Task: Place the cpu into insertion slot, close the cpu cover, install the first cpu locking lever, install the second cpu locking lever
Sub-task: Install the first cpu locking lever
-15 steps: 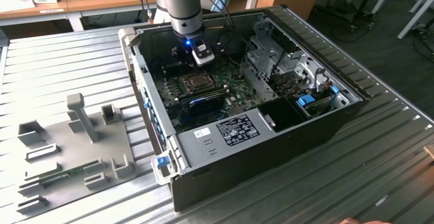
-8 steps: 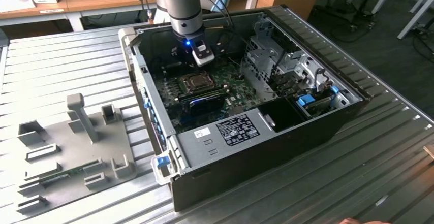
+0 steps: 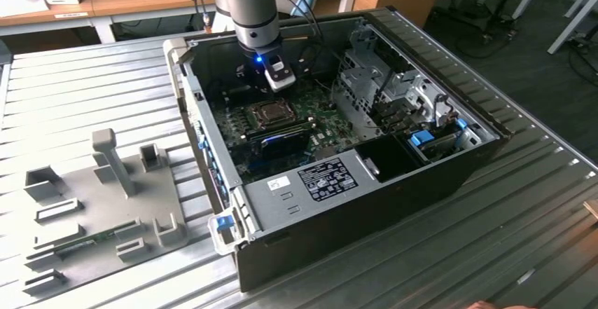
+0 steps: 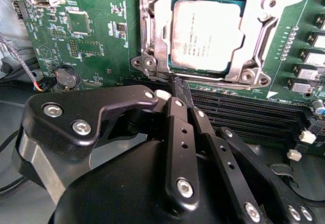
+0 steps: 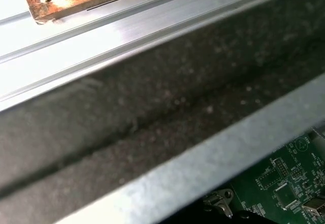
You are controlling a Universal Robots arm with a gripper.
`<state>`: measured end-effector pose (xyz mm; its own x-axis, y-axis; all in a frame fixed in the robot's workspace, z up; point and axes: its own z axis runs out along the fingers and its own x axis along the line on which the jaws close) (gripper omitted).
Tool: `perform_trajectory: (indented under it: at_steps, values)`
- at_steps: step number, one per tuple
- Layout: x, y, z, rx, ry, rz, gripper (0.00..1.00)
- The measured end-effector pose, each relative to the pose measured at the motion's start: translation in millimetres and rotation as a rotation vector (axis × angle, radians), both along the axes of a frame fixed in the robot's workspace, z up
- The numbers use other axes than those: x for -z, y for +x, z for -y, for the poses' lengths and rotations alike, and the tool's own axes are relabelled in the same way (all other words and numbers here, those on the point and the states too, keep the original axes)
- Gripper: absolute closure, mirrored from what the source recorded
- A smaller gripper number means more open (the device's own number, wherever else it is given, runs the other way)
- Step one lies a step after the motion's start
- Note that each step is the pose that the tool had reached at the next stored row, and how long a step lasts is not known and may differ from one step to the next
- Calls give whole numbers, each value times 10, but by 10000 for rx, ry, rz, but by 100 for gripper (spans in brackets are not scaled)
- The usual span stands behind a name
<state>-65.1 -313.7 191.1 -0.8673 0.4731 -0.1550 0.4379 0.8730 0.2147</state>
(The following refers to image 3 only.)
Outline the grey CPU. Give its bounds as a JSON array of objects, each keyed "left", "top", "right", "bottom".
[{"left": 261, "top": 105, "right": 287, "bottom": 120}]

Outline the blue expansion slot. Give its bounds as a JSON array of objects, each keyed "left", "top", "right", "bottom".
[{"left": 250, "top": 158, "right": 286, "bottom": 172}]

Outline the green RAM stick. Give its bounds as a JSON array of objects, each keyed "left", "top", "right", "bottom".
[
  {"left": 245, "top": 118, "right": 314, "bottom": 138},
  {"left": 250, "top": 123, "right": 317, "bottom": 142},
  {"left": 45, "top": 227, "right": 126, "bottom": 257}
]

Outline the black graphics card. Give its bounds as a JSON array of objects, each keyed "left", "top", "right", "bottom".
[{"left": 258, "top": 132, "right": 311, "bottom": 159}]

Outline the green motherboard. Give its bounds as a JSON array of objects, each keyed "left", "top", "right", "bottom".
[{"left": 209, "top": 79, "right": 364, "bottom": 184}]

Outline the grey metal drive cage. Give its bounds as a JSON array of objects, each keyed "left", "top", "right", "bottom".
[{"left": 334, "top": 21, "right": 425, "bottom": 138}]

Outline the grey power supply unit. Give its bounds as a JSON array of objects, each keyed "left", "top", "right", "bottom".
[{"left": 242, "top": 147, "right": 381, "bottom": 233}]

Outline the hard disk in blue carrier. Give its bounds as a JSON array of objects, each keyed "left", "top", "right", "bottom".
[{"left": 406, "top": 129, "right": 469, "bottom": 165}]

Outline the black wheeled equipment stand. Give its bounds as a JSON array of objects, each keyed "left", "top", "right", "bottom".
[{"left": 428, "top": 0, "right": 521, "bottom": 60}]

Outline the grey parts rack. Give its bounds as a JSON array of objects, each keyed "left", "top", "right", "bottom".
[{"left": 20, "top": 128, "right": 191, "bottom": 298}]

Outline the black open PC case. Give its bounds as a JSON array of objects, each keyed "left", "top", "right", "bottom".
[{"left": 163, "top": 6, "right": 516, "bottom": 293}]

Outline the wooden block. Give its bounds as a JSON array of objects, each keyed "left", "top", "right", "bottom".
[{"left": 582, "top": 199, "right": 598, "bottom": 226}]

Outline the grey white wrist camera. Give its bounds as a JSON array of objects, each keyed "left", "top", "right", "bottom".
[{"left": 261, "top": 55, "right": 299, "bottom": 93}]

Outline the black camera cable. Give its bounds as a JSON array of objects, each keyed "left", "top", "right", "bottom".
[{"left": 273, "top": 0, "right": 329, "bottom": 75}]

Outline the wooden desk white frame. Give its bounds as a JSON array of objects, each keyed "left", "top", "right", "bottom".
[
  {"left": 0, "top": 0, "right": 98, "bottom": 46},
  {"left": 86, "top": 0, "right": 364, "bottom": 43}
]

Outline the black disk wire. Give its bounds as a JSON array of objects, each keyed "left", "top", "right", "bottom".
[{"left": 432, "top": 93, "right": 460, "bottom": 130}]

